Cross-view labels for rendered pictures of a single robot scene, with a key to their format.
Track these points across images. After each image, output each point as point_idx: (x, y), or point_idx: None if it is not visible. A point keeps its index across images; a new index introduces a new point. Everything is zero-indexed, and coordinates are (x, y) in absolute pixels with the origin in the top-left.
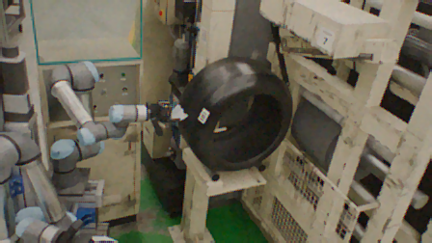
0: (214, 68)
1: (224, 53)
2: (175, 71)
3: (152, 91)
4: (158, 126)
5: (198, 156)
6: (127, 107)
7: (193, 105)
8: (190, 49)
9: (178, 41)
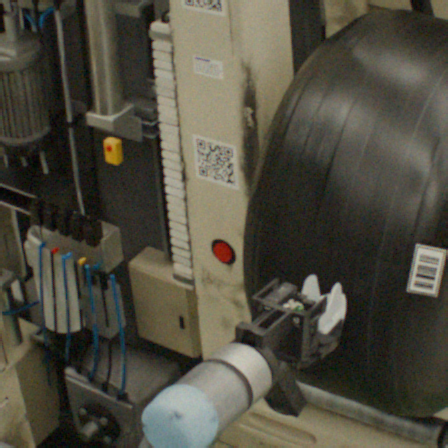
0: (351, 90)
1: (281, 22)
2: (18, 151)
3: None
4: (295, 387)
5: (404, 405)
6: (209, 381)
7: (360, 251)
8: (46, 56)
9: (2, 48)
